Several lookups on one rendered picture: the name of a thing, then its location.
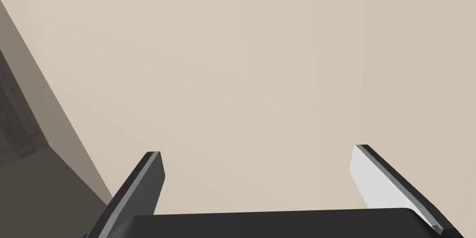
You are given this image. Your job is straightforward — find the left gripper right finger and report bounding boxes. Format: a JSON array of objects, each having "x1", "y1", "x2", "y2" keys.
[{"x1": 349, "y1": 144, "x2": 465, "y2": 238}]

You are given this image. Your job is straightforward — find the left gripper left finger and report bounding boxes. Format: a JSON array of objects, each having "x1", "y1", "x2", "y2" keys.
[{"x1": 85, "y1": 151, "x2": 166, "y2": 238}]

